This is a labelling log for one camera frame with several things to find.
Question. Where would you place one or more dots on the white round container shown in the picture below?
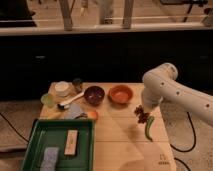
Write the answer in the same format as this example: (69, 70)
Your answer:
(62, 88)

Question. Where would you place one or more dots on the wooden block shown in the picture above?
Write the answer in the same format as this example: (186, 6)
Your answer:
(71, 142)

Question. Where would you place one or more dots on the dark small jar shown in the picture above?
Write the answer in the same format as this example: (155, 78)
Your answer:
(77, 83)

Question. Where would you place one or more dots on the dark purple grape bunch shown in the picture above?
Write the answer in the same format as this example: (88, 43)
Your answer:
(142, 116)

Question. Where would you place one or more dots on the blue grey sponge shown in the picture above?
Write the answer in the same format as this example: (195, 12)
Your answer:
(50, 159)

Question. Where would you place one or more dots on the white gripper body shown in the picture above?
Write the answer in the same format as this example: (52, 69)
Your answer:
(150, 104)

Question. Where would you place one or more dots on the dark purple bowl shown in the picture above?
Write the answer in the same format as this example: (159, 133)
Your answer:
(94, 95)

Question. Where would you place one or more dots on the white plastic spoon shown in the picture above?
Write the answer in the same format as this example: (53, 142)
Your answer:
(65, 104)

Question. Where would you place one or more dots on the green chili pepper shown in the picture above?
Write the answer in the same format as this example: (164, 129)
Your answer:
(148, 125)

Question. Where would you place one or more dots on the green plastic tray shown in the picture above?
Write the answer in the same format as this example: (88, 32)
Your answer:
(53, 133)

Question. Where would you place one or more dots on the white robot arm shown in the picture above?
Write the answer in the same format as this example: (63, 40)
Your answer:
(160, 83)

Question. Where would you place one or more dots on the red bowl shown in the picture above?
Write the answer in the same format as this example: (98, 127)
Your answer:
(120, 94)

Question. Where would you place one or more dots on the orange peach fruit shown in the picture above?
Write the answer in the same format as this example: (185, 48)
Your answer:
(93, 115)

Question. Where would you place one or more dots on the grey folded cloth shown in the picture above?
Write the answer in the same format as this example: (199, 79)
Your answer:
(74, 112)

